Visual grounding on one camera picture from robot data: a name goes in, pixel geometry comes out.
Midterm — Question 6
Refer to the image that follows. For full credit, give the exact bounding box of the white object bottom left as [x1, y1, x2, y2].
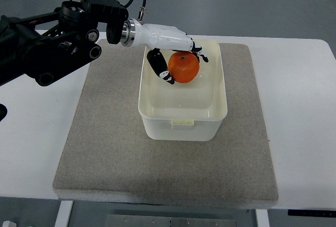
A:
[2, 220, 17, 227]

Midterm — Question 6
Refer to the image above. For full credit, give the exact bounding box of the white table leg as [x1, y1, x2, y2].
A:
[54, 201, 74, 227]
[256, 209, 270, 227]

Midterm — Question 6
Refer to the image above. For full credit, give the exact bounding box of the white plastic box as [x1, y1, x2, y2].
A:
[138, 39, 227, 141]

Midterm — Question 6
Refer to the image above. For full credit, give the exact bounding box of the white table leg right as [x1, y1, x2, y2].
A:
[256, 209, 270, 227]

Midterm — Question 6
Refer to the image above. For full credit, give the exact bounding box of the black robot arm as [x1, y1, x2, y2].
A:
[1, 0, 129, 86]

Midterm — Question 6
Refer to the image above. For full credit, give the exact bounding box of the orange fruit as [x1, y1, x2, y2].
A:
[168, 51, 200, 84]

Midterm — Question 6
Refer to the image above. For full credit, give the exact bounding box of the grey metal plate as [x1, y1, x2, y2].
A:
[105, 214, 237, 227]

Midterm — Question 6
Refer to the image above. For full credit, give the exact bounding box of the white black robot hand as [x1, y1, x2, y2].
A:
[120, 19, 208, 85]

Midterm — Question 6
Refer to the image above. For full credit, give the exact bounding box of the black control panel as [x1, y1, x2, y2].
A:
[288, 209, 336, 218]

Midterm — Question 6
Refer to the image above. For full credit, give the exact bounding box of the white table leg left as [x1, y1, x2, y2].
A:
[54, 201, 74, 227]

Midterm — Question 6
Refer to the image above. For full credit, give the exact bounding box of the grey felt mat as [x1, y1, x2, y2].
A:
[53, 41, 278, 208]

